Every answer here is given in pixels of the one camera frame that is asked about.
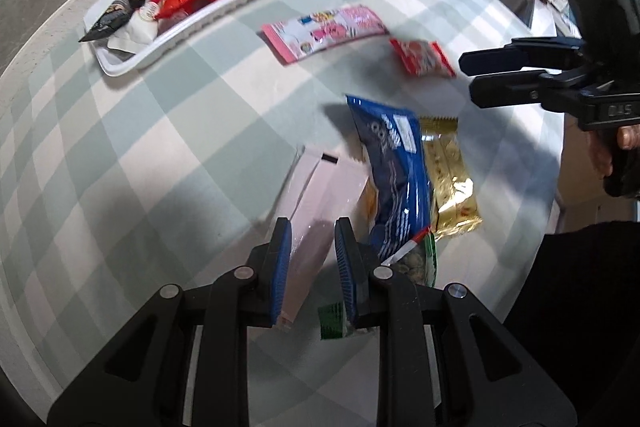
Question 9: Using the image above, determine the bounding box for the green seaweed snack packet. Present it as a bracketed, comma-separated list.
[318, 228, 437, 340]

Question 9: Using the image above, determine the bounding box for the pale pink snack packet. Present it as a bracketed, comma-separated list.
[274, 146, 369, 329]

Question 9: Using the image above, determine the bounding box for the red white small packet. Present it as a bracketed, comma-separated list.
[390, 38, 456, 78]

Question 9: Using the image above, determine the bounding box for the gold snack packet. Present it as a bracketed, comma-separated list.
[419, 117, 483, 241]

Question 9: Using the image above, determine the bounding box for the blue cookie packet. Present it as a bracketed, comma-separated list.
[346, 95, 432, 261]

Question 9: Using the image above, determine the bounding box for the pink cartoon snack packet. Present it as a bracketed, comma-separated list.
[262, 5, 387, 64]

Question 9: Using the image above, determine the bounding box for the white red snack packet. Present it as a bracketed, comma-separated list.
[106, 0, 165, 54]

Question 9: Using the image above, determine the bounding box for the black snack packet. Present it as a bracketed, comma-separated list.
[79, 0, 145, 42]

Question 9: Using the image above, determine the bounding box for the right hand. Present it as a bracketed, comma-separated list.
[587, 124, 640, 179]

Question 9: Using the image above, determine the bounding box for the green check tablecloth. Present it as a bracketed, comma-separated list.
[1, 0, 564, 417]

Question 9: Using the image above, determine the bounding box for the white plastic tray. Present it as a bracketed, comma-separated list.
[81, 0, 330, 78]

